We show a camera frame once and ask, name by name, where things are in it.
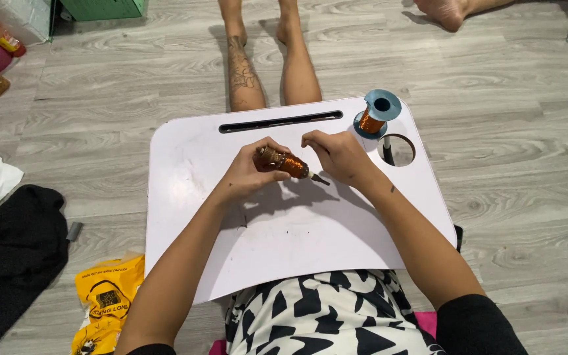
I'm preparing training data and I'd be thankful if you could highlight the person's tattooed left leg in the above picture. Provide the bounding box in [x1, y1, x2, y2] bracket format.
[217, 0, 268, 112]

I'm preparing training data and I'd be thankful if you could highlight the orange bottle with red cap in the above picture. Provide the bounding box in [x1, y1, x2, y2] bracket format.
[0, 27, 27, 58]

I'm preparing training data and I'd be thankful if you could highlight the clear plastic box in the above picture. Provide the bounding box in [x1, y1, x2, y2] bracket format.
[0, 0, 54, 44]

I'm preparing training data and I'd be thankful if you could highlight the person's left hand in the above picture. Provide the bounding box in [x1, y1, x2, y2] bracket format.
[213, 137, 293, 211]

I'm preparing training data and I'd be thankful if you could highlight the yellow printed plastic bag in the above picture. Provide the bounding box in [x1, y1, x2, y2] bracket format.
[70, 253, 146, 355]

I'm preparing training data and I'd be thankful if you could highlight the blue spool of copper wire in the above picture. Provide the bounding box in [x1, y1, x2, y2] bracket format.
[353, 89, 403, 141]

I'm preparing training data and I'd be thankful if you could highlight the green box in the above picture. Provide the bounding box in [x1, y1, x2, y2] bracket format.
[59, 0, 147, 22]

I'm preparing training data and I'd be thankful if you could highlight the white lap table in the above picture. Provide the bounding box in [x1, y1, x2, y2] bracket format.
[144, 96, 458, 306]

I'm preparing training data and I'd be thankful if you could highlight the black table leg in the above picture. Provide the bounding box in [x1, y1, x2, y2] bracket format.
[381, 136, 397, 166]

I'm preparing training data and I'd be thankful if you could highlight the copper wound motor rotor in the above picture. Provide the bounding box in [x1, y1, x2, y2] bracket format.
[254, 145, 331, 187]

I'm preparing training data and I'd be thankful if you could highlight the black and white patterned shirt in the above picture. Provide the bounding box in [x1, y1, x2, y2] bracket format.
[224, 269, 448, 355]

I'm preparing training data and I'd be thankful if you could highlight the person's right leg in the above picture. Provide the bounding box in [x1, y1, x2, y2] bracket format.
[276, 0, 323, 107]

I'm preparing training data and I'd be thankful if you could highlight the small grey cylinder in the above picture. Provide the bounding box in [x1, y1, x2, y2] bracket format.
[65, 221, 84, 243]

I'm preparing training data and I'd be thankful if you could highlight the person's right hand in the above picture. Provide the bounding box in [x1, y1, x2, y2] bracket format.
[301, 130, 381, 191]

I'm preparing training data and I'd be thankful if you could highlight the black cloth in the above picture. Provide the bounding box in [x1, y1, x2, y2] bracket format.
[0, 184, 71, 345]

